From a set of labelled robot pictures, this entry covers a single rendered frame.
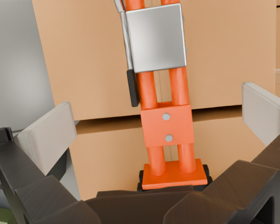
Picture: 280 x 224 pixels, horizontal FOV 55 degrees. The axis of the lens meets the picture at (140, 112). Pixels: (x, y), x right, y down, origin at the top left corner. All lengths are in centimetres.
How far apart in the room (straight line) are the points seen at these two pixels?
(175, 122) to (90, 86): 22
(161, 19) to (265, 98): 18
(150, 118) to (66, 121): 15
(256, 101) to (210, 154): 36
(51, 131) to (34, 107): 146
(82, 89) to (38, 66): 108
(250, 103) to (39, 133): 13
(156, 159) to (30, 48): 130
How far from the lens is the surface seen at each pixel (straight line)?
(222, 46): 49
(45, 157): 17
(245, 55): 50
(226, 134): 52
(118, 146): 53
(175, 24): 31
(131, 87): 32
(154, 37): 31
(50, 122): 18
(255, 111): 18
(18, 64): 162
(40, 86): 159
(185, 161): 36
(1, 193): 94
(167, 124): 33
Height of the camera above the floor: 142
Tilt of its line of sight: 73 degrees down
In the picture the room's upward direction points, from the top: 166 degrees counter-clockwise
